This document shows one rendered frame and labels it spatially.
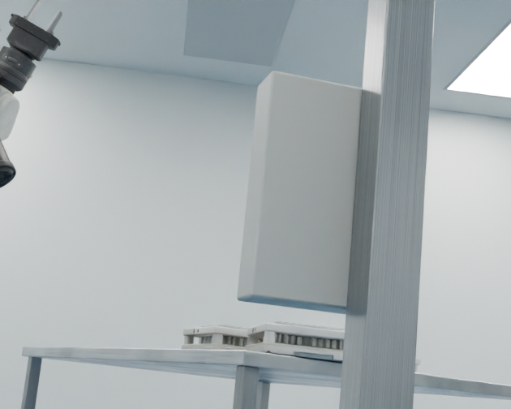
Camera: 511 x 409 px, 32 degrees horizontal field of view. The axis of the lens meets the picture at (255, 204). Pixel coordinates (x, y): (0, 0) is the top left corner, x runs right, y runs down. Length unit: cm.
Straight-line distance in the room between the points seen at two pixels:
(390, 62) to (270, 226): 23
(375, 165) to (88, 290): 491
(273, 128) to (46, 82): 520
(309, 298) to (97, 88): 520
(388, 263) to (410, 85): 20
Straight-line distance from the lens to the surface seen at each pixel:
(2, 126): 209
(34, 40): 212
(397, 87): 99
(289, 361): 210
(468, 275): 617
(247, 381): 206
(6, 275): 587
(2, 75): 209
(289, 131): 99
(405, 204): 96
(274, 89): 100
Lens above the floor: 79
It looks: 12 degrees up
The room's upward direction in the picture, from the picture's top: 6 degrees clockwise
